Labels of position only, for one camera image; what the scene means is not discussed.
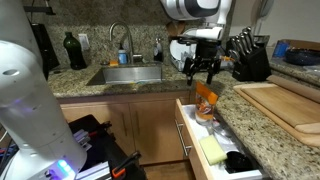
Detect curved steel faucet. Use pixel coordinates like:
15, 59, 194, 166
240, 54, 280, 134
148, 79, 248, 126
108, 21, 136, 65

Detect black knife block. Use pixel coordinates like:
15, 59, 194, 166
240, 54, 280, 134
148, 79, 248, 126
227, 26, 272, 83

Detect dark blue bowl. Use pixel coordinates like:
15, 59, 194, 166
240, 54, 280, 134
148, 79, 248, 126
284, 47, 320, 67

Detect orange food packet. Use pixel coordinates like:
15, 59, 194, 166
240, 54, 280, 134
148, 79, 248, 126
194, 81, 220, 126

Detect clear bag of cutlery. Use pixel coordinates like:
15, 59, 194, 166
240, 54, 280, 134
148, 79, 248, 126
211, 118, 242, 152

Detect large white plate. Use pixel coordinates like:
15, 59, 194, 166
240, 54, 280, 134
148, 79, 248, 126
168, 36, 198, 65

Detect stainless steel sink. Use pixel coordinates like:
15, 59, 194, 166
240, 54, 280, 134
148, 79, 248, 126
86, 64, 165, 87

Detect wooden spoon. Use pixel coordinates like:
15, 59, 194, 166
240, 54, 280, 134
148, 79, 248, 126
177, 21, 187, 38
166, 21, 179, 38

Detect grey dish rack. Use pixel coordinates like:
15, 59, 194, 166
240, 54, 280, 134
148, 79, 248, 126
170, 49, 235, 73

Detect large wooden cutting board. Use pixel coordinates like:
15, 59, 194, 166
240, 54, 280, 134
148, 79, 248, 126
232, 82, 320, 148

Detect black equipment cart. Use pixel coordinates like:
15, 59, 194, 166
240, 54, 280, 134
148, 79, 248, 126
67, 114, 148, 180

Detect white wall outlet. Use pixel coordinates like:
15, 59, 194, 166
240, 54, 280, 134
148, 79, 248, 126
77, 32, 91, 51

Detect yellow sponge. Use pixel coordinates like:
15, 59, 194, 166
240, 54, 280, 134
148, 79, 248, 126
198, 134, 229, 166

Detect blue soap pump bottle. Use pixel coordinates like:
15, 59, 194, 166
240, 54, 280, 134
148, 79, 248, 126
117, 42, 129, 65

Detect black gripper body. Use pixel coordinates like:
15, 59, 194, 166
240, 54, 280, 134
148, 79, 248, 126
182, 39, 222, 74

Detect wooden cabinet doors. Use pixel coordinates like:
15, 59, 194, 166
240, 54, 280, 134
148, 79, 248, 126
60, 95, 192, 167

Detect wooden drawer with metal handle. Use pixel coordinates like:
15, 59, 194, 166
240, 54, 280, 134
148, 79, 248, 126
174, 97, 265, 180

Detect green glass bottle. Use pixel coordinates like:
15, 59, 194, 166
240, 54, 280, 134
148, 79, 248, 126
62, 31, 88, 71

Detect black bowl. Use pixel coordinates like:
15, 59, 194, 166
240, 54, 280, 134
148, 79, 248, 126
224, 150, 255, 175

